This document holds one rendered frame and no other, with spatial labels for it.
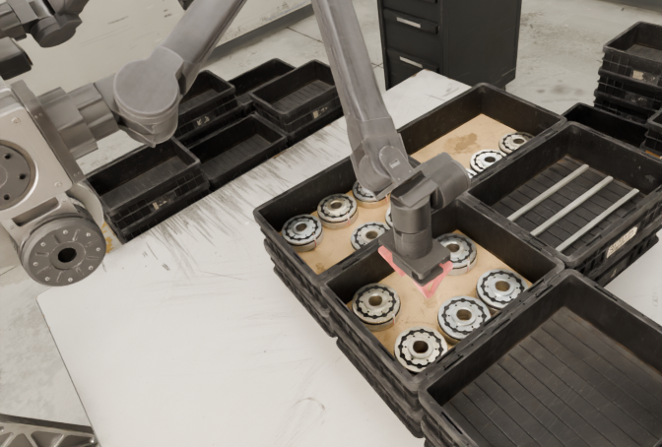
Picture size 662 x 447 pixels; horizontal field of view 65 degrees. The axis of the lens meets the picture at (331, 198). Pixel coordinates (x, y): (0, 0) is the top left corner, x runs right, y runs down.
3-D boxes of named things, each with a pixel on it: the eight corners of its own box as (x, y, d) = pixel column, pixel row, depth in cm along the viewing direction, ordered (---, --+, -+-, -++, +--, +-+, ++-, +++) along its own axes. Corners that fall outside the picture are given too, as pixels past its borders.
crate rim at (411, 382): (413, 395, 89) (412, 388, 87) (317, 289, 109) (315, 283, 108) (567, 273, 103) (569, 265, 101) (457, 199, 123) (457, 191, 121)
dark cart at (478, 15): (444, 145, 286) (441, -22, 226) (387, 116, 315) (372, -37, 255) (513, 97, 309) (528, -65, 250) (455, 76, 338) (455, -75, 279)
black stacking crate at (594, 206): (561, 301, 109) (568, 266, 102) (458, 227, 129) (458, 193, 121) (673, 210, 122) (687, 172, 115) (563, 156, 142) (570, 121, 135)
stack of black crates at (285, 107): (303, 193, 252) (283, 115, 222) (269, 168, 271) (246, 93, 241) (364, 154, 267) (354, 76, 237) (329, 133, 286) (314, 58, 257)
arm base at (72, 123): (57, 159, 71) (8, 82, 63) (112, 132, 74) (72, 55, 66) (76, 187, 66) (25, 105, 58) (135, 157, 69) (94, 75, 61)
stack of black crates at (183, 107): (193, 199, 262) (160, 124, 232) (168, 173, 281) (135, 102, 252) (259, 160, 277) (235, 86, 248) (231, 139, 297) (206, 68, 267)
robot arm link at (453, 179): (355, 172, 80) (374, 153, 72) (408, 138, 85) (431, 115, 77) (400, 236, 79) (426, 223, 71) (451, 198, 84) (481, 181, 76)
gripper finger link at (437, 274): (425, 269, 90) (422, 230, 84) (454, 293, 85) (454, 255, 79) (394, 289, 88) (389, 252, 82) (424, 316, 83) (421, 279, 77)
